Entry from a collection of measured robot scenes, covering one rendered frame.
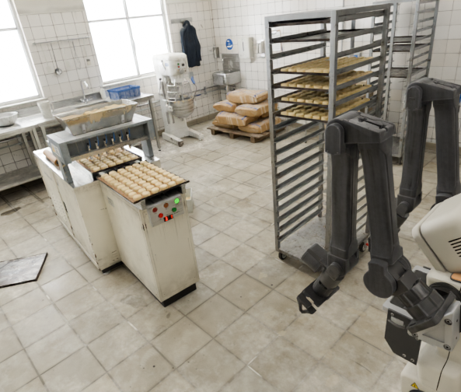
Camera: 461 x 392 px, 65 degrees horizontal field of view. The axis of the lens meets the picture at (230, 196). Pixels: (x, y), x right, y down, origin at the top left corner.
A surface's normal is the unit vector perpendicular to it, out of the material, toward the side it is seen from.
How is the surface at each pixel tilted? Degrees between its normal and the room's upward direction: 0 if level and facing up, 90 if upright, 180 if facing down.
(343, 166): 95
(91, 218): 90
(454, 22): 90
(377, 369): 0
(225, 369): 0
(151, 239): 90
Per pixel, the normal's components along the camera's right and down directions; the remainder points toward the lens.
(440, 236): -0.72, 0.37
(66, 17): 0.69, 0.26
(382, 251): -0.72, 0.17
